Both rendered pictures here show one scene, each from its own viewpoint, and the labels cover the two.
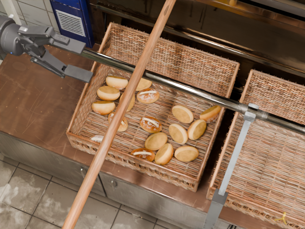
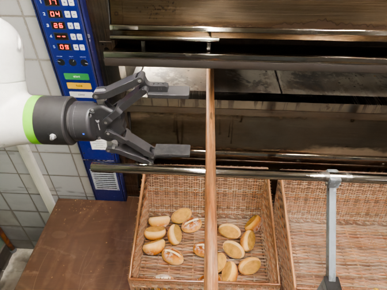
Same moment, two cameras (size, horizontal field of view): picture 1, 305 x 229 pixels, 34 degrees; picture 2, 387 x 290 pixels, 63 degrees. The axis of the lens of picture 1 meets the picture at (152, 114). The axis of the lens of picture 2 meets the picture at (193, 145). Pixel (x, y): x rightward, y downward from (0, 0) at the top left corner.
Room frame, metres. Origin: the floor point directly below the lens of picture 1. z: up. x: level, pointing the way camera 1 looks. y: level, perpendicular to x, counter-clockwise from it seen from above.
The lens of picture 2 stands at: (0.18, 0.31, 1.84)
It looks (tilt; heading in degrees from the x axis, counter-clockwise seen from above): 41 degrees down; 339
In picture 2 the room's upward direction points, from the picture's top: straight up
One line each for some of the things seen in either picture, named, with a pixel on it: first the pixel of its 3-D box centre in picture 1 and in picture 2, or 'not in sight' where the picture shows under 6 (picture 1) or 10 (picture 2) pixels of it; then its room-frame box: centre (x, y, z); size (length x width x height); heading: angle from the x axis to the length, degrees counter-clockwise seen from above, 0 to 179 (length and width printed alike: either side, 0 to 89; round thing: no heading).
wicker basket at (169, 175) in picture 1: (152, 106); (204, 228); (0.87, 0.00, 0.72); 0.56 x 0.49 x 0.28; 66
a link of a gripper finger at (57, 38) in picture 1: (57, 36); (152, 82); (0.64, 0.21, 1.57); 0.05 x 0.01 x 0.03; 66
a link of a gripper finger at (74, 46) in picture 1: (69, 44); (169, 92); (0.63, 0.18, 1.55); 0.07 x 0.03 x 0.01; 66
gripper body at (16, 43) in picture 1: (25, 43); (99, 121); (0.69, 0.31, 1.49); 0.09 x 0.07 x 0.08; 66
